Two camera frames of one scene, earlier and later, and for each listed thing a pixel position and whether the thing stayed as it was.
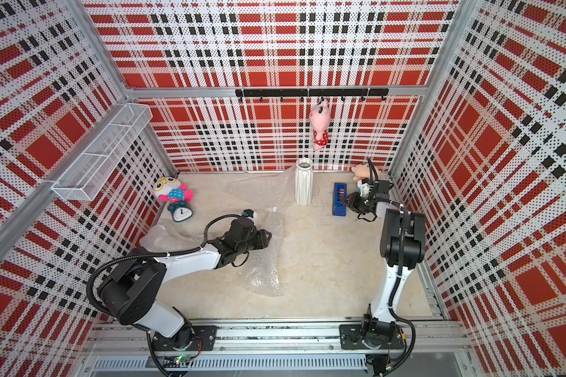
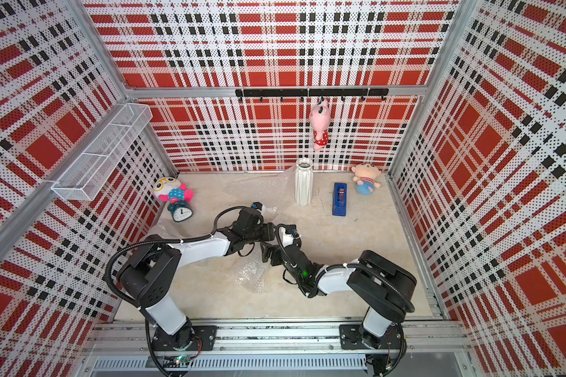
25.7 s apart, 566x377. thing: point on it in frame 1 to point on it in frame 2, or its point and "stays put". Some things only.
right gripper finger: (355, 202) to (273, 251)
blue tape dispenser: (339, 204) stays put
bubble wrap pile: (273, 199) stays put
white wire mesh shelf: (88, 172) stays put
